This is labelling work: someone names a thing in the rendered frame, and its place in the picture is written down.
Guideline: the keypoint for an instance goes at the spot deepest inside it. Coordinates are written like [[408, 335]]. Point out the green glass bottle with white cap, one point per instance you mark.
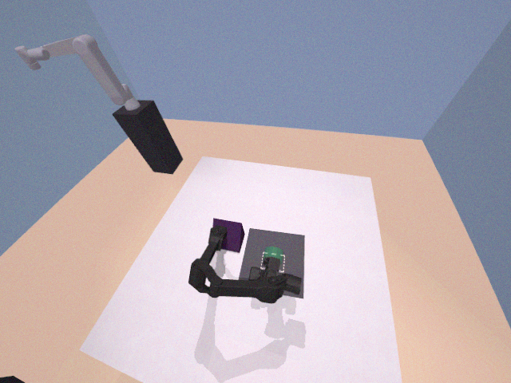
[[274, 252]]

